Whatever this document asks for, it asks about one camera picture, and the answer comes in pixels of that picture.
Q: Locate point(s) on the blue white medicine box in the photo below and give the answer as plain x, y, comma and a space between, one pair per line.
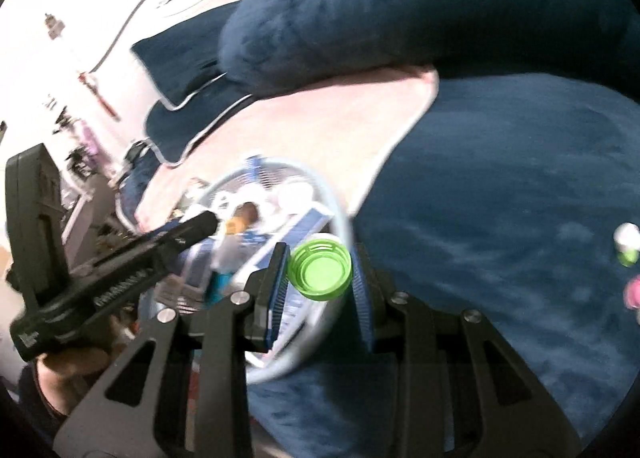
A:
300, 227

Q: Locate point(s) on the pink bed sheet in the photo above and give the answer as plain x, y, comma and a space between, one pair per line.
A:
341, 131

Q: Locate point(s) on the light green cap under white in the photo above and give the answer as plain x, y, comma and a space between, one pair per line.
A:
628, 257

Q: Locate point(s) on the pink bottle cap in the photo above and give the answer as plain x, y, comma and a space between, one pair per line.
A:
632, 294

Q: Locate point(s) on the white upholstered headboard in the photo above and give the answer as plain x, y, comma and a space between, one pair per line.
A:
75, 56

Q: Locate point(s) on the dark blue plush blanket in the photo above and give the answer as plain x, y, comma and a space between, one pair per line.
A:
504, 197

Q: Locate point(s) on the dark blue piped pillow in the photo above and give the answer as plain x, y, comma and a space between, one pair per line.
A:
184, 58
173, 134

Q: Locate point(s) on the white cap on light green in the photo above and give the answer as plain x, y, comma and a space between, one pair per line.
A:
626, 237

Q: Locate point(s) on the dark blue rolled bolster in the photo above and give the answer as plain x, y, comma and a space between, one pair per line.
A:
275, 46

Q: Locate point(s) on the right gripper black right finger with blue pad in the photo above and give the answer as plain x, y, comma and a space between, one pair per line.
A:
461, 390

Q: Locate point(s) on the light green bottle cap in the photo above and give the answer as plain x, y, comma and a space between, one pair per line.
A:
321, 268

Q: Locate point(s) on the person's left hand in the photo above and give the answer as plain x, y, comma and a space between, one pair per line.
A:
63, 378

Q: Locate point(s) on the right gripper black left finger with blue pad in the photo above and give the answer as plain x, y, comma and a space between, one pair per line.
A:
179, 389

